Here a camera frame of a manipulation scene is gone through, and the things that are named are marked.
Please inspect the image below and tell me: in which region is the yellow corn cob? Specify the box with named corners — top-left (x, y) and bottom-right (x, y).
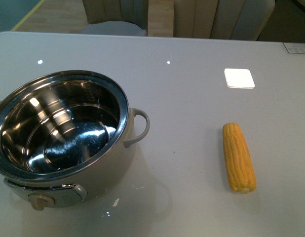
top-left (223, 122), bottom-right (257, 194)

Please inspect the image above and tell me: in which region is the label sticker on table corner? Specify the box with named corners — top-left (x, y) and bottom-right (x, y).
top-left (283, 42), bottom-right (305, 54)

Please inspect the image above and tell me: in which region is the beige electric cooking pot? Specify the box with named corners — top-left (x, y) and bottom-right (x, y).
top-left (0, 70), bottom-right (150, 211)

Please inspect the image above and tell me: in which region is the beige upholstered chair left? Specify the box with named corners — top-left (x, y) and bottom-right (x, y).
top-left (81, 0), bottom-right (149, 36)

